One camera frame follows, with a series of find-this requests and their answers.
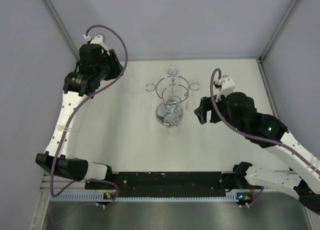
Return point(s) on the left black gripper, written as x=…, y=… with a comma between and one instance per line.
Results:
x=117, y=68

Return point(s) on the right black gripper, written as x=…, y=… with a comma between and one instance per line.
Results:
x=201, y=111

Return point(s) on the ribbed champagne flute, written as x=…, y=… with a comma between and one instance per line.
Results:
x=150, y=87
x=134, y=83

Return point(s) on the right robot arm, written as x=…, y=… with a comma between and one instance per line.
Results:
x=238, y=112

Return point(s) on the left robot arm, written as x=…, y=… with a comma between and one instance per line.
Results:
x=96, y=64

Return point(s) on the round wine glass front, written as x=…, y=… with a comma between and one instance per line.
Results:
x=172, y=108

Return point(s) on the round wine glass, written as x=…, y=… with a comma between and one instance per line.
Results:
x=172, y=70
x=172, y=108

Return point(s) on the chrome wine glass rack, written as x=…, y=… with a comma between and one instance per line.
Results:
x=172, y=90

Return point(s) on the round wine glass back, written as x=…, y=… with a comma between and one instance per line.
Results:
x=172, y=70

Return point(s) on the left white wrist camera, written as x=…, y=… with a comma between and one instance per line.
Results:
x=98, y=39

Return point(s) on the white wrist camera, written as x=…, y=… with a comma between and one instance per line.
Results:
x=225, y=86
x=98, y=39

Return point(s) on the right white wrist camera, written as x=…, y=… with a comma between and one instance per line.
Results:
x=225, y=86

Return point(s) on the left aluminium frame post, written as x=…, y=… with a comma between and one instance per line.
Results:
x=61, y=28

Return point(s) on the aluminium frame post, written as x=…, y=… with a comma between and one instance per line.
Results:
x=61, y=28
x=290, y=10

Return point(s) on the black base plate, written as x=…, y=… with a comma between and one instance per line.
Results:
x=173, y=184

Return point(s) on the white toothed cable duct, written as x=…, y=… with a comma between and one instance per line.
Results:
x=106, y=197

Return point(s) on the right aluminium frame post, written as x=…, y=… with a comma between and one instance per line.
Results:
x=290, y=10

